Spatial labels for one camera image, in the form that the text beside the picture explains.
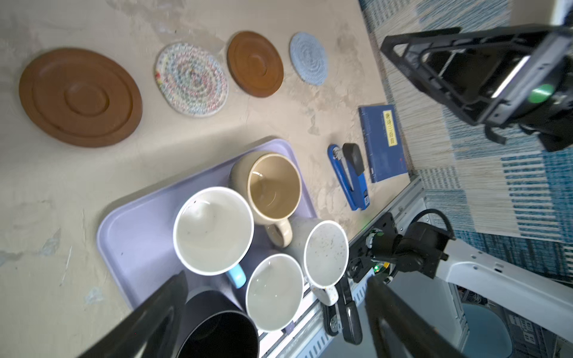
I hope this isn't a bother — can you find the blue black stapler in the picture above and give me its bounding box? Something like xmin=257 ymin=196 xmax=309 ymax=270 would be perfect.
xmin=327 ymin=143 xmax=370 ymax=211

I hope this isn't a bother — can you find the lavender plastic tray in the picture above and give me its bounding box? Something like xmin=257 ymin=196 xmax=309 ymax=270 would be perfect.
xmin=96 ymin=138 xmax=319 ymax=310

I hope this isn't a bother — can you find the black mug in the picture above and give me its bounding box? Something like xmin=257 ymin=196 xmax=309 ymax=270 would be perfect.
xmin=173 ymin=290 xmax=260 ymax=357

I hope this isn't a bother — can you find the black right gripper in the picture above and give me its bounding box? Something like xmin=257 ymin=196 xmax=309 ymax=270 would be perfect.
xmin=381 ymin=26 xmax=572 ymax=128

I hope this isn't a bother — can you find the white mug lavender handle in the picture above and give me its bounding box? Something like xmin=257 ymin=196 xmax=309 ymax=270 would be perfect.
xmin=242 ymin=251 xmax=304 ymax=333

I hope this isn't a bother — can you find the beige ceramic mug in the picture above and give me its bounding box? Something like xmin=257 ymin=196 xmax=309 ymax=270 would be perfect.
xmin=229 ymin=151 xmax=302 ymax=249

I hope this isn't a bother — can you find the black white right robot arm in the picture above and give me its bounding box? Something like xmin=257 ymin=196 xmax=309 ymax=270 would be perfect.
xmin=381 ymin=25 xmax=572 ymax=340

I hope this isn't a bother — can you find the dark brown wooden coaster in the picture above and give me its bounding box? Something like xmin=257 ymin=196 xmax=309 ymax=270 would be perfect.
xmin=19 ymin=48 xmax=143 ymax=148

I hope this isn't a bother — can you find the white speckled mug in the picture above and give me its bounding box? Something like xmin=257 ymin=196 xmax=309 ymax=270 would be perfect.
xmin=285 ymin=217 xmax=349 ymax=307

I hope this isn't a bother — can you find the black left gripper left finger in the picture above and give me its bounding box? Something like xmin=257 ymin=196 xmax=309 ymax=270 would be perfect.
xmin=81 ymin=272 xmax=188 ymax=357

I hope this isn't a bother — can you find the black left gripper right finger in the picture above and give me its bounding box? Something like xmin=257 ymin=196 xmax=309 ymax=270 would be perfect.
xmin=365 ymin=277 xmax=463 ymax=357

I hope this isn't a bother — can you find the blue-grey woven round coaster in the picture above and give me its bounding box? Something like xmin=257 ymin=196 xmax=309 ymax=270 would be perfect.
xmin=289 ymin=32 xmax=328 ymax=86

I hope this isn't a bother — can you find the multicolour woven round coaster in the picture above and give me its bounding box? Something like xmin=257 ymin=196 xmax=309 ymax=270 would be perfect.
xmin=155 ymin=43 xmax=229 ymax=117

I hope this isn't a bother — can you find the blue book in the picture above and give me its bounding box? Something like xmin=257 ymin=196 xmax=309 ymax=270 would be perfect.
xmin=358 ymin=104 xmax=408 ymax=183

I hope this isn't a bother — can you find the light brown wooden coaster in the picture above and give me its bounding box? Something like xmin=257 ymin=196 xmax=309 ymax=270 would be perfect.
xmin=227 ymin=31 xmax=284 ymax=98

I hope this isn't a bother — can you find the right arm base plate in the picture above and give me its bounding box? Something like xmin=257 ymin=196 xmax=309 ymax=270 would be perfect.
xmin=347 ymin=213 xmax=398 ymax=283

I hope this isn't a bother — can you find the white mug blue handle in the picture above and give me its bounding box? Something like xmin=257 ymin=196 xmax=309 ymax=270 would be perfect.
xmin=172 ymin=186 xmax=255 ymax=289

